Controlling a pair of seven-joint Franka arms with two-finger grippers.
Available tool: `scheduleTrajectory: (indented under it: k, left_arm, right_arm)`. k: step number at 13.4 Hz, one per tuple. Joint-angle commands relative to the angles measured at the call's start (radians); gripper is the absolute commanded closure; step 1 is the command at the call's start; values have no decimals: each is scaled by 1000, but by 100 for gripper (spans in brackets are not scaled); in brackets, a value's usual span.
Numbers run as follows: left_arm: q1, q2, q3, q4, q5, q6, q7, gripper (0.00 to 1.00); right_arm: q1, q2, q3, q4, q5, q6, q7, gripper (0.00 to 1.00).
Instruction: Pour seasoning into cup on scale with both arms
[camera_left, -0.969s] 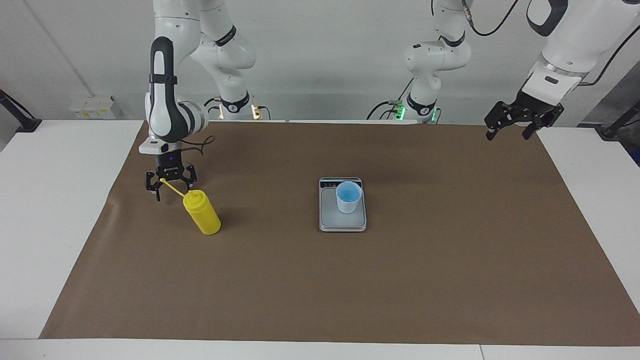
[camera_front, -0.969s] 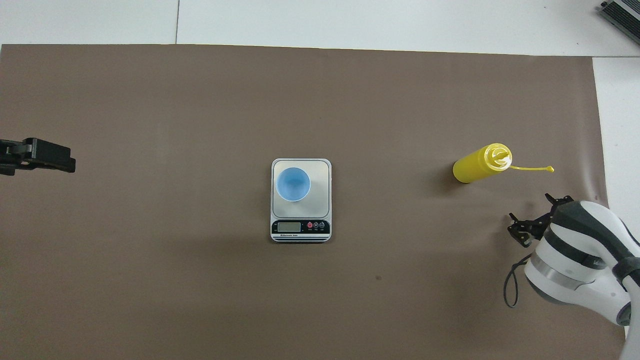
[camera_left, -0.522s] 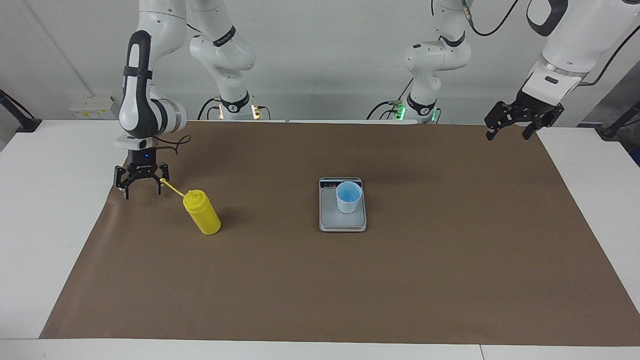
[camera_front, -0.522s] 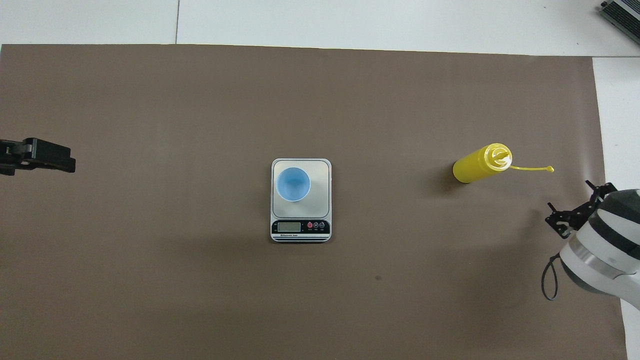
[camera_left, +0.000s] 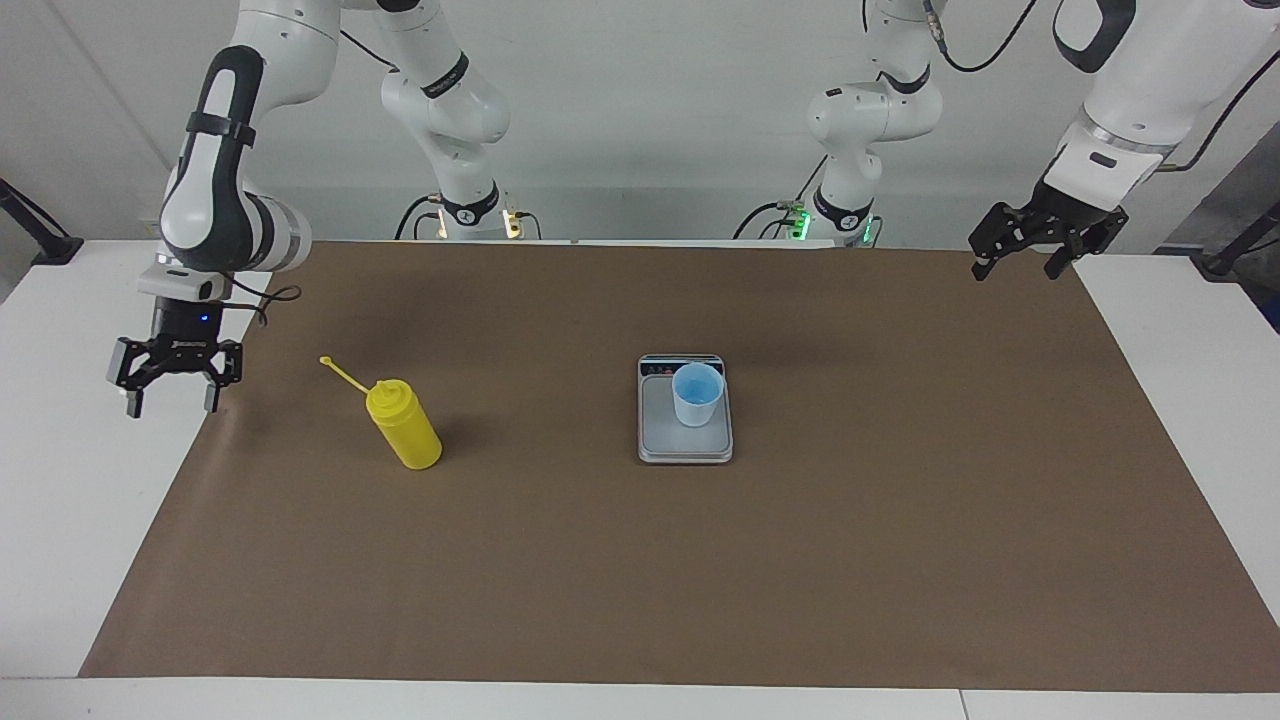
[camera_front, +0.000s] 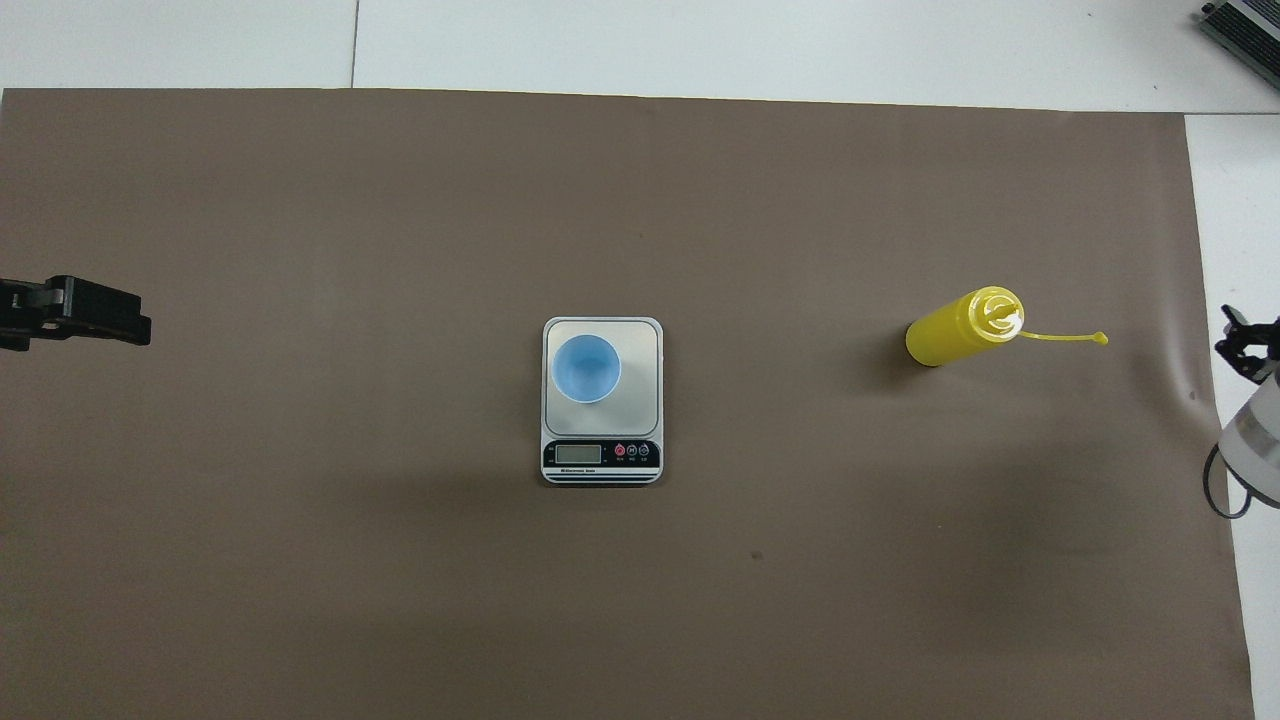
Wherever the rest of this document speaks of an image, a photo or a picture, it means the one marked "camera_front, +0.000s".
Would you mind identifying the yellow squeeze bottle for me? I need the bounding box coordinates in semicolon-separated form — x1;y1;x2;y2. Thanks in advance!
905;286;1109;369

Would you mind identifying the silver digital kitchen scale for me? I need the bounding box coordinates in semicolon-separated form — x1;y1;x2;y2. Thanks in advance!
541;317;665;487

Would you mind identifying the grey ribbed metal device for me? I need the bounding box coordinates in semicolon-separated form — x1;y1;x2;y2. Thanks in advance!
1200;0;1280;93

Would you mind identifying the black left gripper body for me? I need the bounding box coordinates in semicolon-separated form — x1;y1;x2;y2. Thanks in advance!
0;280;46;351

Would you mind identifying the brown paper table mat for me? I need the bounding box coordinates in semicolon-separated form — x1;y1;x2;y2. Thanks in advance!
0;88;1256;720

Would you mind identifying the light blue plastic cup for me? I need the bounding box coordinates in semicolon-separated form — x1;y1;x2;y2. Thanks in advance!
551;334;623;405

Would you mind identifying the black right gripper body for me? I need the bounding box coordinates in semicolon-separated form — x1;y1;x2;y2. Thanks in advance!
1248;318;1280;389

